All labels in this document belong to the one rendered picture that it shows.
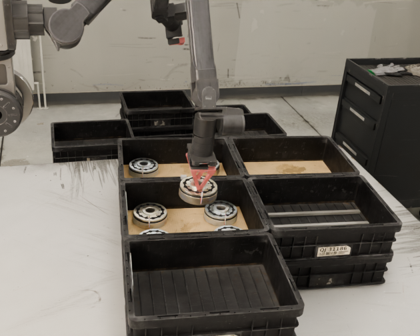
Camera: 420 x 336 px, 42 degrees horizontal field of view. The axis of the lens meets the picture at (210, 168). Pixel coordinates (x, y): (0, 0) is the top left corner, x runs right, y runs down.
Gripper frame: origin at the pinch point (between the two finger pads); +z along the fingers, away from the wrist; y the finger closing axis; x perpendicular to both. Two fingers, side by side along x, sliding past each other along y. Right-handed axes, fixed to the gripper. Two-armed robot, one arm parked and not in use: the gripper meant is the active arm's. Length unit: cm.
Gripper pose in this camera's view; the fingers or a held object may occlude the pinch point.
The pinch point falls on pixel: (198, 182)
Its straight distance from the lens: 146.5
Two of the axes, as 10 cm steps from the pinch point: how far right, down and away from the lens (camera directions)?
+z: -1.1, 8.7, 4.7
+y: -1.7, -4.9, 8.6
